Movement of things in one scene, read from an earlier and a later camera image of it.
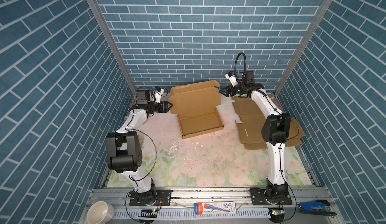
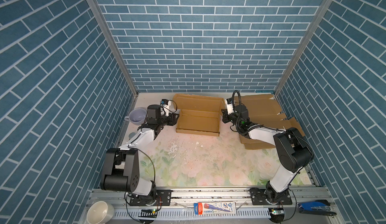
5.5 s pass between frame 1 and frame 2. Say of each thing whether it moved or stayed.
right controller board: stayed
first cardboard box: stayed
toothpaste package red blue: stayed
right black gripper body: moved
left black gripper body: moved
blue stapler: stayed
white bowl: stayed
